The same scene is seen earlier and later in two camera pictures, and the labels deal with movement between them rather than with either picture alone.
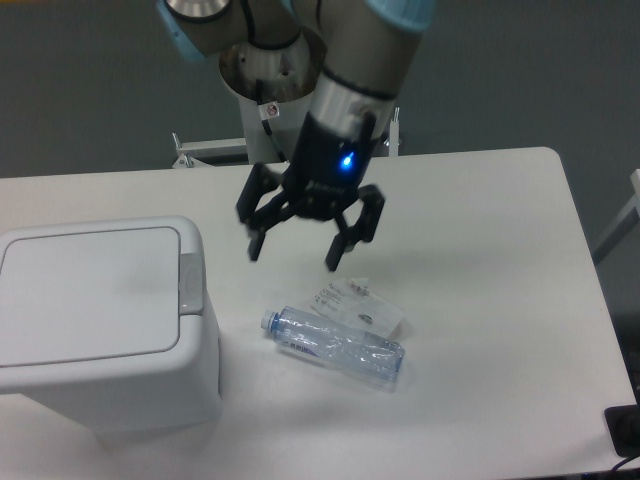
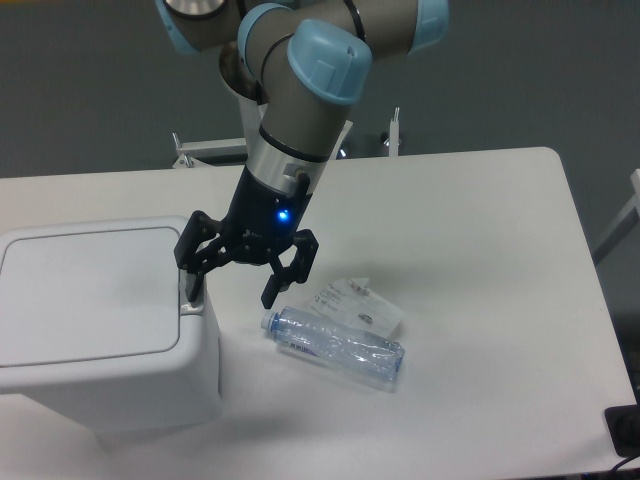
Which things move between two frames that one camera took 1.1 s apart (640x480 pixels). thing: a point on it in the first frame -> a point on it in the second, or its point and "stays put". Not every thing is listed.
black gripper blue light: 328,164 -> 264,215
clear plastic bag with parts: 359,302 stays put
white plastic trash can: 109,325 stays put
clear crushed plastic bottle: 345,349 stays put
